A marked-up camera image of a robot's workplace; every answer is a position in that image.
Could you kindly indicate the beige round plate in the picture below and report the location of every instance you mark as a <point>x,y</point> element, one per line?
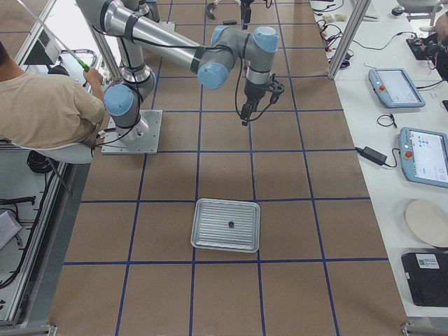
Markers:
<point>428,222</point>

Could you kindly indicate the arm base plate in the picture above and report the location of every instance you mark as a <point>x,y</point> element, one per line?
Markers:
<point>142,138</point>
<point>169,25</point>

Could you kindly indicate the black flat box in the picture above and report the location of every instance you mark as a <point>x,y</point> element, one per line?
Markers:
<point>426,275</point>

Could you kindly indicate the green handled reach stick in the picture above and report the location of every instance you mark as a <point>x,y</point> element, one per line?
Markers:
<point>85,67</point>

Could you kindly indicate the near blue teach pendant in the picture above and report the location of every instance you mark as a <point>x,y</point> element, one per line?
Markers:
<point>423,156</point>

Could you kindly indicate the blue teach pendant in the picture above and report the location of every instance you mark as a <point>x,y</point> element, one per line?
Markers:
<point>423,156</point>
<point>395,88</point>

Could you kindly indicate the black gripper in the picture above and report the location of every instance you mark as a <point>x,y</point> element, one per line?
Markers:
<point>253,92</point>

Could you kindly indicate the far blue teach pendant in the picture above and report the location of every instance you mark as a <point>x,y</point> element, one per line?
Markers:
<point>395,88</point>

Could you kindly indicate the seated person beige shirt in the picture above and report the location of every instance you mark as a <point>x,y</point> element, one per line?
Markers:
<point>49,110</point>

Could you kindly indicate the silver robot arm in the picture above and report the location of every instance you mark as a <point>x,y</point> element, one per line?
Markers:
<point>136,25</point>

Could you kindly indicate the black power adapter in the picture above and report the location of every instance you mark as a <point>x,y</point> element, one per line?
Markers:
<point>372,155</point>

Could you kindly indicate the aluminium frame post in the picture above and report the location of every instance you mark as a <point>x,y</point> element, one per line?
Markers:
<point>352,26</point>

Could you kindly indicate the olive curved brake shoe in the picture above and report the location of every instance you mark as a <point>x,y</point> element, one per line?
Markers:
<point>210,7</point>

